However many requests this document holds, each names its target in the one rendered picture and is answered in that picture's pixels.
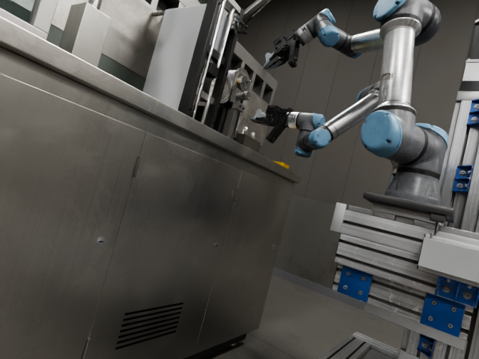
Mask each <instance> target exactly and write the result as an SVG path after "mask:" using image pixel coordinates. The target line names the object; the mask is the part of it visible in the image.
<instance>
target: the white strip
mask: <svg viewBox="0 0 479 359"><path fill-rule="evenodd" d="M206 5H207V4H201V5H196V6H186V7H181V8H176V9H166V10H163V11H154V12H152V13H151V14H152V16H164V17H163V22H162V24H161V27H160V32H159V34H158V39H157V42H156V45H155V50H154V52H153V57H152V60H151V62H150V67H149V70H148V74H147V78H146V80H145V85H144V88H143V92H144V93H146V94H148V95H150V96H152V97H153V98H155V99H157V100H159V101H161V102H163V103H164V104H166V105H169V106H170V107H172V108H174V109H176V110H178V107H179V104H180V99H181V97H182V92H183V89H184V86H185V81H186V78H187V74H188V71H189V68H190V63H191V60H192V55H193V53H194V50H195V45H196V42H197V37H198V34H199V32H200V27H201V24H202V19H203V16H204V13H205V9H206Z"/></svg>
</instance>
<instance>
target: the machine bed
mask: <svg viewBox="0 0 479 359"><path fill-rule="evenodd" d="M0 47H2V48H5V49H7V50H9V51H11V52H13V53H16V54H18V55H20V56H22V57H24V58H27V59H29V60H30V61H33V62H34V63H37V64H39V65H41V66H43V67H46V68H48V69H50V70H52V71H54V72H57V73H59V74H61V75H63V76H65V77H67V78H70V79H71V80H74V81H76V82H78V83H80V84H82V85H85V86H87V87H89V88H91V89H93V90H96V91H98V92H99V93H102V94H104V95H107V96H108V97H110V98H113V99H115V100H117V101H119V102H121V103H124V104H126V105H128V106H130V107H132V108H135V109H136V110H139V111H140V112H143V113H145V114H147V115H149V116H151V117H154V118H156V119H158V120H160V121H163V122H164V123H167V124H168V125H171V126H173V127H175V128H177V129H179V130H182V131H184V132H186V133H188V134H190V135H193V136H195V137H197V138H199V139H201V140H204V141H205V142H208V143H210V144H212V145H214V146H216V147H218V148H221V149H223V150H225V151H227V152H230V153H232V154H233V155H236V156H238V157H241V158H242V159H244V160H246V161H248V162H251V163H253V164H255V165H257V166H260V167H262V168H264V169H266V170H269V171H270V172H273V173H275V174H276V175H279V176H281V177H283V178H285V179H287V180H290V181H292V182H294V183H298V184H300V183H301V180H302V176H301V175H298V174H297V173H295V172H292V171H291V170H289V169H287V168H286V167H283V166H281V165H279V164H278V163H276V162H274V161H272V160H270V159H268V158H266V157H265V156H263V155H261V154H259V153H257V152H255V151H254V150H251V149H249V148H248V147H245V146H244V145H242V144H240V143H238V142H236V141H234V140H233V139H231V138H229V137H227V136H225V135H223V134H221V133H220V132H218V131H216V130H213V129H212V128H210V127H208V126H206V125H204V124H202V123H200V122H198V121H197V120H195V119H193V118H191V117H189V116H187V115H186V114H184V113H181V112H180V111H178V110H176V109H174V108H172V107H170V106H169V105H166V104H164V103H163V102H161V101H159V100H157V99H155V98H153V97H152V96H150V95H148V94H146V93H144V92H142V91H140V90H138V89H137V88H134V87H133V86H131V85H129V84H127V83H125V82H123V81H121V80H119V79H117V78H116V77H114V76H112V75H110V74H108V73H106V72H105V71H102V70H101V69H99V68H96V67H95V66H93V65H91V64H89V63H87V62H85V61H84V60H82V59H80V58H78V57H76V56H74V55H72V54H71V53H69V52H67V51H65V50H63V49H61V48H59V47H58V46H55V45H53V44H52V43H49V42H48V41H46V40H44V39H42V38H40V37H38V36H37V35H35V34H33V33H31V32H29V31H27V30H26V29H24V28H21V27H20V26H17V25H16V24H14V23H12V22H10V21H8V20H6V19H4V18H3V17H1V16H0Z"/></svg>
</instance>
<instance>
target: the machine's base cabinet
mask: <svg viewBox="0 0 479 359"><path fill-rule="evenodd" d="M294 184H295V183H294V182H292V181H290V180H288V179H285V178H283V177H281V176H279V175H276V174H275V173H273V172H270V171H269V170H266V169H264V168H262V167H260V166H257V165H255V164H253V163H251V162H248V161H246V160H244V159H242V158H241V157H238V156H236V155H233V154H232V153H230V152H227V151H225V150H223V149H221V148H218V147H216V146H214V145H212V144H210V143H208V142H205V141H204V140H201V139H199V138H197V137H195V136H193V135H190V134H188V133H186V132H184V131H182V130H179V129H177V128H175V127H173V126H171V125H168V124H167V123H164V122H163V121H160V120H158V119H156V118H154V117H151V116H149V115H147V114H145V113H143V112H140V111H139V110H136V109H135V108H132V107H130V106H128V105H126V104H124V103H121V102H119V101H117V100H115V99H113V98H110V97H108V96H107V95H104V94H102V93H99V92H98V91H96V90H93V89H91V88H89V87H87V86H85V85H82V84H80V83H78V82H76V81H74V80H71V79H70V78H67V77H65V76H63V75H61V74H59V73H57V72H54V71H52V70H50V69H48V68H46V67H43V66H41V65H39V64H37V63H34V62H33V61H30V60H29V59H27V58H24V57H22V56H20V55H18V54H16V53H13V52H11V51H9V50H7V49H5V48H2V47H0V359H200V358H202V357H205V356H206V355H209V354H211V353H214V352H216V351H218V350H221V349H223V348H226V347H227V346H229V347H232V348H233V347H235V346H236V343H237V342H240V341H241V340H244V339H245V338H246V334H247V333H248V332H251V331H254V330H256V329H258V328H259V324H260V321H261V317H262V312H263V309H264V304H265V301H266V297H267V292H268V289H269V284H270V281H271V277H272V272H273V269H274V264H275V261H276V257H277V252H278V249H279V244H280V241H281V238H282V232H283V229H284V224H285V221H286V218H287V212H288V209H289V204H290V201H291V198H292V192H293V189H294Z"/></svg>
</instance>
